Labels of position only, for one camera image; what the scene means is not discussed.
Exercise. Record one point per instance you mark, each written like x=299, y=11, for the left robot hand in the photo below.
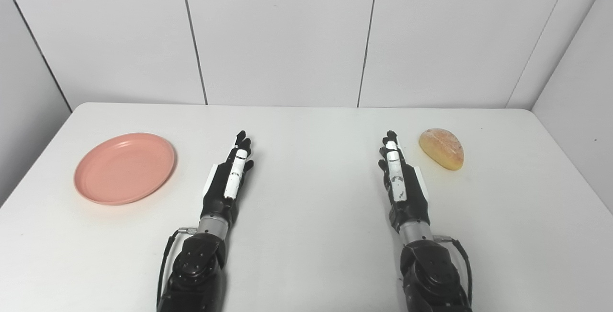
x=225, y=187

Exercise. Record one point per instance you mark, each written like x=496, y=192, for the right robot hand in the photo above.
x=404, y=187

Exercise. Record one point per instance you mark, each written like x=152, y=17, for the bread roll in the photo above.
x=443, y=149

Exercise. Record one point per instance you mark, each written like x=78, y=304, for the pink plate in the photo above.
x=124, y=168

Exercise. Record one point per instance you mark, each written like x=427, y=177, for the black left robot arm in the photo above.
x=196, y=269

